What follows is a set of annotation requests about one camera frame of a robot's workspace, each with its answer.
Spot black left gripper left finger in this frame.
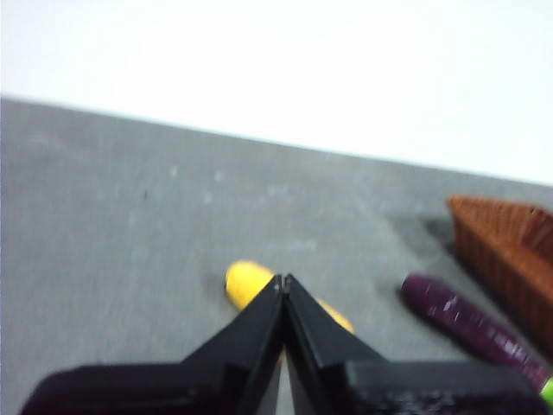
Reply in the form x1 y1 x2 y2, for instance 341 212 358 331
19 274 285 415

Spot yellow corn cob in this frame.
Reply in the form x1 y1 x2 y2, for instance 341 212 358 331
224 259 355 335

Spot brown wicker basket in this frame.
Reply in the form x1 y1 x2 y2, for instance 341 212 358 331
447 194 553 342

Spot purple eggplant green stem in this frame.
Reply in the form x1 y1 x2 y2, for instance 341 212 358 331
399 272 553 405

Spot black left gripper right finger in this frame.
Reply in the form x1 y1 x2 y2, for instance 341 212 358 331
283 272 550 415

